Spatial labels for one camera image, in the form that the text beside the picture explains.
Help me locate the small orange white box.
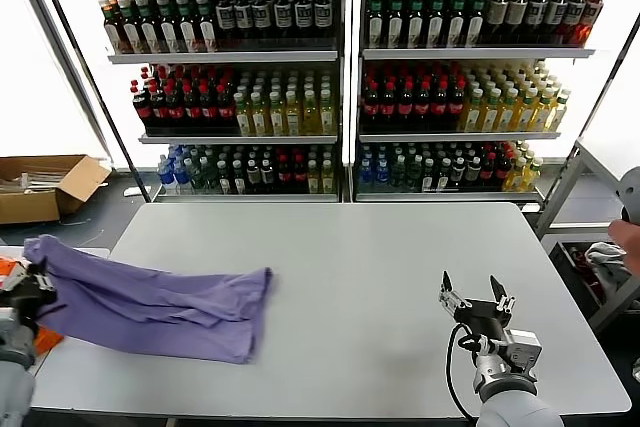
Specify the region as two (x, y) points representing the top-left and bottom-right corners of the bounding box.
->
(0, 255), (29, 293)

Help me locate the cola bottle red cap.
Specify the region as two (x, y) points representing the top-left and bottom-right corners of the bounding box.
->
(448, 77), (469, 129)
(278, 154), (295, 194)
(380, 78), (400, 130)
(397, 78), (417, 130)
(131, 81), (155, 132)
(362, 78), (382, 130)
(183, 87), (203, 132)
(293, 154), (309, 194)
(496, 149), (514, 189)
(166, 88), (186, 132)
(200, 87), (220, 132)
(216, 86), (237, 132)
(431, 77), (451, 129)
(481, 152), (499, 189)
(414, 78), (434, 130)
(150, 88), (170, 132)

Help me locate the right arm thick black cable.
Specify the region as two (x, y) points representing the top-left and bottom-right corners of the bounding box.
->
(444, 322), (479, 422)

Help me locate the orange yellow juice bottle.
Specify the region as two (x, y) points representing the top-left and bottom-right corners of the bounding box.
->
(480, 88), (504, 134)
(462, 88), (486, 134)
(532, 88), (557, 133)
(548, 89), (573, 133)
(524, 157), (546, 193)
(504, 157), (528, 193)
(515, 88), (540, 133)
(497, 88), (521, 134)

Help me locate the right wrist camera silver box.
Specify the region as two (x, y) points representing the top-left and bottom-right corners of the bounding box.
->
(502, 329), (544, 373)

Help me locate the dark bottle white blue label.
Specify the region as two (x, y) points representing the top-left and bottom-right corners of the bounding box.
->
(544, 0), (568, 46)
(525, 0), (550, 46)
(314, 0), (335, 42)
(234, 0), (255, 44)
(216, 0), (237, 44)
(252, 0), (274, 43)
(295, 0), (315, 43)
(274, 0), (295, 43)

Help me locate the pale yellow juice bottle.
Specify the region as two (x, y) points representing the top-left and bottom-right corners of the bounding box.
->
(268, 92), (288, 138)
(235, 93), (254, 139)
(319, 90), (338, 137)
(321, 159), (337, 195)
(302, 91), (322, 138)
(285, 91), (305, 138)
(251, 93), (270, 139)
(307, 159), (323, 195)

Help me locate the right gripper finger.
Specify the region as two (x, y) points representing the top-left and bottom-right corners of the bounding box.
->
(490, 274), (517, 316)
(438, 270), (469, 318)

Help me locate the grey round handheld object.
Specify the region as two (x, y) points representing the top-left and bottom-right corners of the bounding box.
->
(613, 165), (640, 224)

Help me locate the open cardboard box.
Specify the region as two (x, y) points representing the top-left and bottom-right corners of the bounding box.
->
(0, 154), (113, 226)

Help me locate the white packing material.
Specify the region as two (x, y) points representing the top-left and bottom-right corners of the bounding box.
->
(0, 165), (69, 195)

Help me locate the grey metal frame table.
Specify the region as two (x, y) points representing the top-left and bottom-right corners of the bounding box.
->
(534, 136), (640, 333)

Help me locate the orange fabric bag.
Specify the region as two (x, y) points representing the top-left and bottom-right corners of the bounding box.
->
(0, 255), (65, 354)

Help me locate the black slanted pole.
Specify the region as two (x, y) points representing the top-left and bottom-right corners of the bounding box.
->
(26, 0), (152, 203)

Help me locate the dark tea bottle green neck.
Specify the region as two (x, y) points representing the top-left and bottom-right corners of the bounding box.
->
(387, 0), (406, 49)
(448, 0), (469, 48)
(407, 0), (427, 49)
(195, 0), (220, 54)
(467, 0), (489, 48)
(137, 0), (163, 56)
(156, 0), (182, 55)
(119, 0), (145, 56)
(367, 0), (386, 49)
(175, 0), (201, 55)
(428, 0), (448, 48)

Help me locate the grey metal shelf unit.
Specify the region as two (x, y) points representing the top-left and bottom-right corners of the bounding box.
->
(351, 0), (634, 211)
(70, 0), (349, 204)

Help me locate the dark bottle beige label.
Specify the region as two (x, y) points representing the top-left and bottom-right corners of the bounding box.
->
(505, 0), (530, 47)
(486, 0), (510, 47)

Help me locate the person's bare hand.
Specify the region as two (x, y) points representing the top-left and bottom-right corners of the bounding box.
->
(608, 220), (640, 277)

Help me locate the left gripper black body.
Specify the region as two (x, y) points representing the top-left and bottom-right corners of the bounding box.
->
(2, 274), (57, 321)

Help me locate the grey white crumpled garment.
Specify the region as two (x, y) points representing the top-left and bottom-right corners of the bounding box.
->
(583, 241), (634, 293)

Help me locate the blue water bottle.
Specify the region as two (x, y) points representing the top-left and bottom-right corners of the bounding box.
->
(174, 157), (191, 194)
(375, 159), (392, 194)
(159, 159), (176, 195)
(360, 159), (377, 194)

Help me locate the red crumpled garment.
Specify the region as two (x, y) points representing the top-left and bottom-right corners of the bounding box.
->
(567, 245), (609, 302)

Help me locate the purple T-shirt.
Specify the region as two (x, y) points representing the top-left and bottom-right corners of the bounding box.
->
(22, 233), (275, 366)

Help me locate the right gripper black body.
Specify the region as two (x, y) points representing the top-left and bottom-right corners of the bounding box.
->
(453, 299), (512, 343)

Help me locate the black storage crate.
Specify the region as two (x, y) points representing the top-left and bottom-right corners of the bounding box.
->
(548, 239), (621, 321)

